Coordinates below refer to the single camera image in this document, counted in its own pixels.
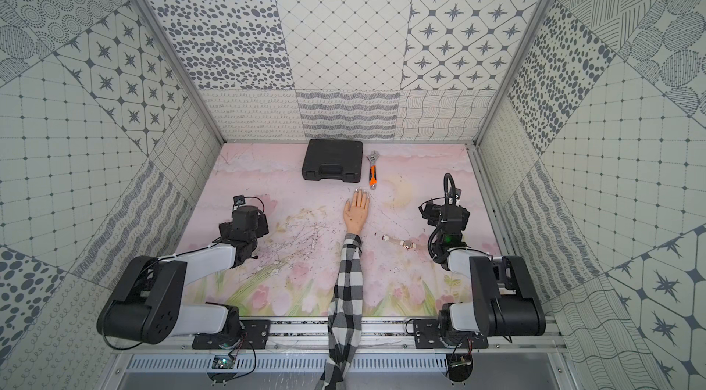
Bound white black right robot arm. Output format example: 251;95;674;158
419;173;546;346

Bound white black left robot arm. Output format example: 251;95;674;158
97;195;268;351

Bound black white checkered sleeve forearm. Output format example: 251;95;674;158
315;234;363;389

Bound mannequin hand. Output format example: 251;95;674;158
343;190;370;236

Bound black plastic tool case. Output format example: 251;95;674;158
302;139;363;183

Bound left green circuit board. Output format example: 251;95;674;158
207;355;237;384

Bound right round black controller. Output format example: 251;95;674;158
445;353;474;383

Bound orange handled adjustable wrench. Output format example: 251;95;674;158
367;150;380;190

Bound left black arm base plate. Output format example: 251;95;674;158
191;319;271;351

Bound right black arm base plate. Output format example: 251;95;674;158
404;318;489;350

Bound aluminium mounting rail frame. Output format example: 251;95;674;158
108;316;568;355

